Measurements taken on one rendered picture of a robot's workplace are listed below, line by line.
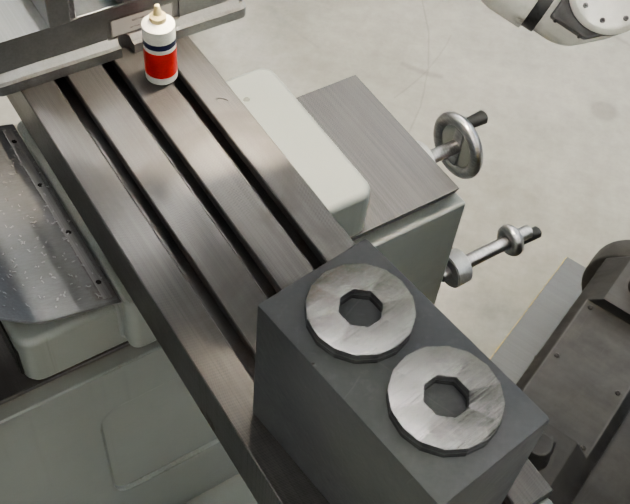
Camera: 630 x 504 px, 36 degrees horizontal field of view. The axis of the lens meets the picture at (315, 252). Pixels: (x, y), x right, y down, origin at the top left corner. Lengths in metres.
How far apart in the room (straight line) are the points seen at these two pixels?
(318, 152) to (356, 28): 1.53
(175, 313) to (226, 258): 0.09
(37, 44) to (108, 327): 0.35
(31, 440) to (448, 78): 1.75
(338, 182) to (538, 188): 1.27
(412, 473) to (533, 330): 1.01
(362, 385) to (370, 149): 0.74
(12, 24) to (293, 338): 0.61
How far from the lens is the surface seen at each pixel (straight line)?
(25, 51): 1.23
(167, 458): 1.55
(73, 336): 1.16
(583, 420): 1.42
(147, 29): 1.18
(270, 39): 2.75
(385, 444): 0.73
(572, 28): 0.96
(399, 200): 1.39
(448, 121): 1.60
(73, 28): 1.23
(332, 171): 1.28
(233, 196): 1.10
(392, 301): 0.78
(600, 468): 1.42
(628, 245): 1.65
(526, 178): 2.50
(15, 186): 1.22
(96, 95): 1.22
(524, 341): 1.70
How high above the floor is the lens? 1.78
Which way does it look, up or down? 52 degrees down
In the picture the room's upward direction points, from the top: 7 degrees clockwise
